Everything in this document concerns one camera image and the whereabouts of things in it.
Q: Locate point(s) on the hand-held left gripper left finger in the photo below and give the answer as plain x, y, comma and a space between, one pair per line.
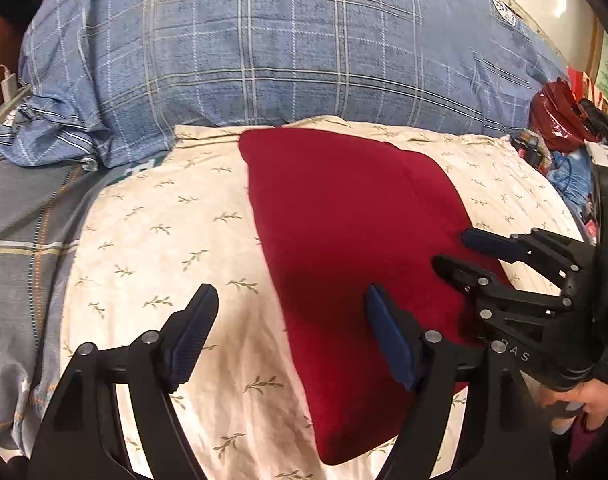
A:
191, 340

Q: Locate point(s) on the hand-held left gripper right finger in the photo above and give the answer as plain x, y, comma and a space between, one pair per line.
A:
391, 340

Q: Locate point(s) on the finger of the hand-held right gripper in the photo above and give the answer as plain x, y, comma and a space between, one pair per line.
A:
489, 244
464, 276

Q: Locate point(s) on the dark red garment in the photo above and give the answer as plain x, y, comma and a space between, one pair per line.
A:
344, 235

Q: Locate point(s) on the person's right hand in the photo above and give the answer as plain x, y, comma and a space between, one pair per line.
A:
569, 402

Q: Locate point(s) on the blue printed cloth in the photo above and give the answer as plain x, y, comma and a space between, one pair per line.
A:
566, 175

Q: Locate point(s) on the cream leaf-patterned pillow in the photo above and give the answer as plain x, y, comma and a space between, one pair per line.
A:
183, 235

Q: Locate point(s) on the red plastic bag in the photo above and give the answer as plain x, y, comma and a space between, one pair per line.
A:
556, 110

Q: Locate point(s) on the black bag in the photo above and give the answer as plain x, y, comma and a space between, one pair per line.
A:
601, 120

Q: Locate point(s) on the grey plaid bed sheet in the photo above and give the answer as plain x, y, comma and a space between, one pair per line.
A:
13, 220

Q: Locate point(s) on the blue plaid quilt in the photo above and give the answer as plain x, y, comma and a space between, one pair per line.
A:
284, 60

